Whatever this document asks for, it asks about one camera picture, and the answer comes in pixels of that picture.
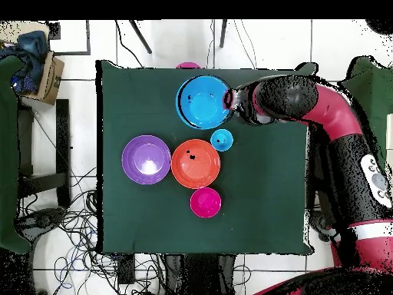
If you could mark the blue bowl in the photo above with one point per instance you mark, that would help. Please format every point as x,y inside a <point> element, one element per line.
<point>202,104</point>

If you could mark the blue cup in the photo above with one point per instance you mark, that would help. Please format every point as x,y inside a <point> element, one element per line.
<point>221,140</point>

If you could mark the orange bowl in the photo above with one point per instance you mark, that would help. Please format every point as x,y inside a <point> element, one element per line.
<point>195,169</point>

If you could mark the purple bowl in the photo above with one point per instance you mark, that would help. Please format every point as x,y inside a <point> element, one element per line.
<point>146,160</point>

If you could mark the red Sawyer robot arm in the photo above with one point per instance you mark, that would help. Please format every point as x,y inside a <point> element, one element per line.
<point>334,110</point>

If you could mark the black tripod leg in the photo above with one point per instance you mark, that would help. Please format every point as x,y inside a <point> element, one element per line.
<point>141,37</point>
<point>223,33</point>

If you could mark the small pink bowl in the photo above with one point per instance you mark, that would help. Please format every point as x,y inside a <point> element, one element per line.
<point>205,202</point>

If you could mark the dark green table cloth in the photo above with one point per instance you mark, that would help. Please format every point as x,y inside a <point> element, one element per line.
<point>184,230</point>

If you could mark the green cloth side table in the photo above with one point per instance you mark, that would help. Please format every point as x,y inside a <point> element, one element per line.
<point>373,89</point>
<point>7,153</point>

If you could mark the black framed board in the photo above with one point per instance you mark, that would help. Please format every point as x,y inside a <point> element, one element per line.
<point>88,37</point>

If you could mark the cardboard box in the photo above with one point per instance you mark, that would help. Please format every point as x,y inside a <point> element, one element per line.
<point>52,80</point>

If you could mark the black power adapter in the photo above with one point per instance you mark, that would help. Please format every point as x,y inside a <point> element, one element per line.
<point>126,270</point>

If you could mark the blue fabric bag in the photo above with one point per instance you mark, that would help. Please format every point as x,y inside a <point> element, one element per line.
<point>32,58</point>

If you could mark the black stool frame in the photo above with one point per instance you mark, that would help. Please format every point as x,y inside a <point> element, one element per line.
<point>63,138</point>

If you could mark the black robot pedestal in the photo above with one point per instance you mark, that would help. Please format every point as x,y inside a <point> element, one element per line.
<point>199,276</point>

